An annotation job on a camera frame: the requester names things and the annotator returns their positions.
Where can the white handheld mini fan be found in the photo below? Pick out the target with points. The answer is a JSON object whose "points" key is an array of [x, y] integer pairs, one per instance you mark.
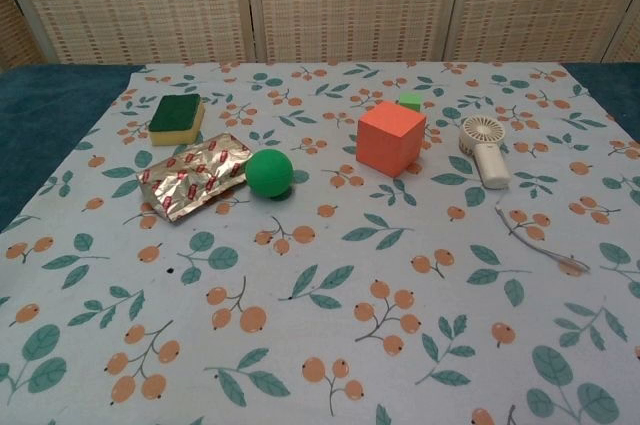
{"points": [[487, 160]]}

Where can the green ball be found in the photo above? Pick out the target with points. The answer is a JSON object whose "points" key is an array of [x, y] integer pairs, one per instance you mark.
{"points": [[269, 172]]}

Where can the floral print tablecloth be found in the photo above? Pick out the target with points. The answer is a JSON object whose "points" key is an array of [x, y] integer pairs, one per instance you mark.
{"points": [[350, 255]]}

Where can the orange cube block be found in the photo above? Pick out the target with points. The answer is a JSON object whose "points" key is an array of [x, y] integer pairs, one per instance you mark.
{"points": [[390, 137]]}

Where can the small green cube block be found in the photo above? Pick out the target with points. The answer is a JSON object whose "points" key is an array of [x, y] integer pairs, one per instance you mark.
{"points": [[410, 101]]}

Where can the crumpled silver foil wrapper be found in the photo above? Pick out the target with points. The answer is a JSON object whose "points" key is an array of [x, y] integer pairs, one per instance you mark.
{"points": [[195, 177]]}

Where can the yellow sponge green scrub pad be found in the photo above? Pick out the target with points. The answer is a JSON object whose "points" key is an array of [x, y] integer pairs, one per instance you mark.
{"points": [[175, 117]]}

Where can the blue table cover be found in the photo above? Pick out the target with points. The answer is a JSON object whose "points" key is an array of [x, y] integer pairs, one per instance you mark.
{"points": [[50, 105]]}

